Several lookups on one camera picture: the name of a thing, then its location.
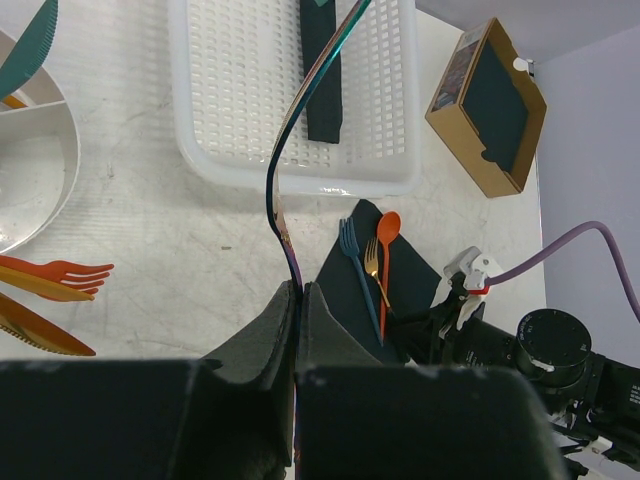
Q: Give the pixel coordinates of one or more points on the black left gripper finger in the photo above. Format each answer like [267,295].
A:
[227,415]

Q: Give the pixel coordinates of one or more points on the white utensil holder cup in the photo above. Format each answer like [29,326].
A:
[40,160]

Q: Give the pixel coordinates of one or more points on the orange plastic knife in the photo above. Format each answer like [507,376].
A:
[34,330]

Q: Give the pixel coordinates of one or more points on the gold fork green handle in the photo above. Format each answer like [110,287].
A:
[378,269]

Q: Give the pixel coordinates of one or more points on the teal plastic utensil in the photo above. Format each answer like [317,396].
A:
[31,49]

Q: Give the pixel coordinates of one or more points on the brown cardboard napkin box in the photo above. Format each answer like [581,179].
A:
[488,113]

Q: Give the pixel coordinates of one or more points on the white perforated plastic basket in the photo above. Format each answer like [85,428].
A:
[236,67]

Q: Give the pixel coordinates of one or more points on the orange plastic spoon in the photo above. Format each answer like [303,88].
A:
[388,230]

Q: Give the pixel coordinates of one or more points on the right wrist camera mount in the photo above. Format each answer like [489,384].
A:
[473,268]

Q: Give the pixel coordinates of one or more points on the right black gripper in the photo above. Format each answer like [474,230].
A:
[359,419]

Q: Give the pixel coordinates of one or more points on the blue plastic fork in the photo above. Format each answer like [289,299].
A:
[350,248]

